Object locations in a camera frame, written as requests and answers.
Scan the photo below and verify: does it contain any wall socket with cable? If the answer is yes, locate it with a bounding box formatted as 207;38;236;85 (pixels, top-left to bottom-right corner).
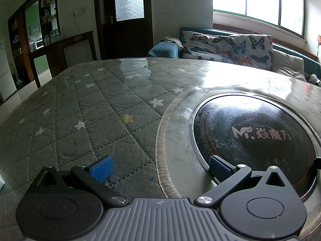
73;10;82;31

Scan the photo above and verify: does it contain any wooden shelf cabinet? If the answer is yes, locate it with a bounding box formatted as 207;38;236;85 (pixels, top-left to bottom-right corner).
7;0;61;81

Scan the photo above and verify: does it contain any mop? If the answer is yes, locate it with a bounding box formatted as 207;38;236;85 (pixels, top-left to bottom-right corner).
10;64;23;86

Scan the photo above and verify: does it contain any green framed window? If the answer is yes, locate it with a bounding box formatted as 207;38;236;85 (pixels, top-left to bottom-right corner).
212;0;308;40

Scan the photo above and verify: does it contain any grey plush toy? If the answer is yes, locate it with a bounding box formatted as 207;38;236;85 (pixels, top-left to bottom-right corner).
308;74;321;86

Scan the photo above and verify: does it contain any white refrigerator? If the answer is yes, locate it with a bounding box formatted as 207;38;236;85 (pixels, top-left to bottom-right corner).
0;40;17;101

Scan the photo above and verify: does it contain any dark wooden counter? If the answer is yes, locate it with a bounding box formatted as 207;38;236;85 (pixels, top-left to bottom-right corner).
27;31;97;88

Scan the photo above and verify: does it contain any beige towel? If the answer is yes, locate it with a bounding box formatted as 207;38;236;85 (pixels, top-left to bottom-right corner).
160;36;184;50

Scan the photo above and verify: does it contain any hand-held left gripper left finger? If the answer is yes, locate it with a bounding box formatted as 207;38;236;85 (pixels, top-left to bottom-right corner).
25;156;127;205

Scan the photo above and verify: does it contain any beige pillow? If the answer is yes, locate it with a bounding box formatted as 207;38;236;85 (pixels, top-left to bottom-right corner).
271;49;306;81

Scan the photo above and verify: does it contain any blue quilted armrest cover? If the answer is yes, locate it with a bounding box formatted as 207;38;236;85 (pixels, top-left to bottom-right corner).
147;42;180;58

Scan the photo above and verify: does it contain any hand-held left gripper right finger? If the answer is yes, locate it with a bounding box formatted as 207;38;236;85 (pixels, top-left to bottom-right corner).
195;156;295;205

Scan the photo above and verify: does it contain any long butterfly print cushion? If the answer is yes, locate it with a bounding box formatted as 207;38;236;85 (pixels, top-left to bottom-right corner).
180;31;236;62

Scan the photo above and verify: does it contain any dark wooden glass door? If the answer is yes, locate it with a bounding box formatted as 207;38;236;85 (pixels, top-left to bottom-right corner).
94;0;153;61

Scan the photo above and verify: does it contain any square butterfly print pillow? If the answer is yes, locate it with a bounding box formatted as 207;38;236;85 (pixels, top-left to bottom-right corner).
231;34;273;70

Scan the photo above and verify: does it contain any black round induction cooktop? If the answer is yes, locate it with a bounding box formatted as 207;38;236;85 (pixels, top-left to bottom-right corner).
189;93;321;201

